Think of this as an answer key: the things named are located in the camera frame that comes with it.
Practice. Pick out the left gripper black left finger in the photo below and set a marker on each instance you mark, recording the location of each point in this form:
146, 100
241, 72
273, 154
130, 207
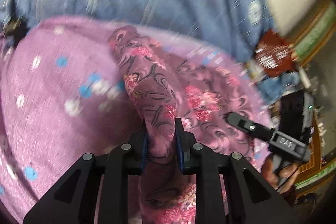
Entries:
94, 188

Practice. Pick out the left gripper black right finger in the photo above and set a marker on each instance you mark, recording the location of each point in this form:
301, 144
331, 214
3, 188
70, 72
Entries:
229, 188

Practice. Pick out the mauve pink floral garment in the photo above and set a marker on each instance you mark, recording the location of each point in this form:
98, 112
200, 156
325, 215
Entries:
164, 87

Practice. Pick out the right hand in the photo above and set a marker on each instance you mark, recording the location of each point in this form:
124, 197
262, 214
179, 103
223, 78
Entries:
284, 179

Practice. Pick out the black electronic device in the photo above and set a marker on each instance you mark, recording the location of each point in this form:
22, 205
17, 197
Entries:
296, 115

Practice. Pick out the red foil packet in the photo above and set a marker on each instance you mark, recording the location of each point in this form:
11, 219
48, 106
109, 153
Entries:
274, 54

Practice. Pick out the purple floral bedsheet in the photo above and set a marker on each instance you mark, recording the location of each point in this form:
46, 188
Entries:
63, 94

